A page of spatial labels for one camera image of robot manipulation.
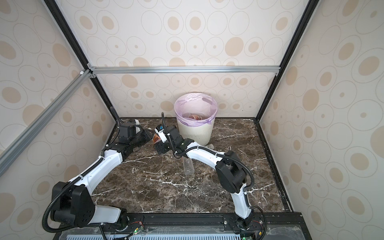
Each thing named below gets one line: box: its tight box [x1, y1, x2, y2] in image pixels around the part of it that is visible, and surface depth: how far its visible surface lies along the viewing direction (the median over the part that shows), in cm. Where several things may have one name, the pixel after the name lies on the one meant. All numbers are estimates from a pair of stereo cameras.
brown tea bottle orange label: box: [153, 133, 161, 144], surface depth 83 cm
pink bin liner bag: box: [174, 92, 218, 127], surface depth 97 cm
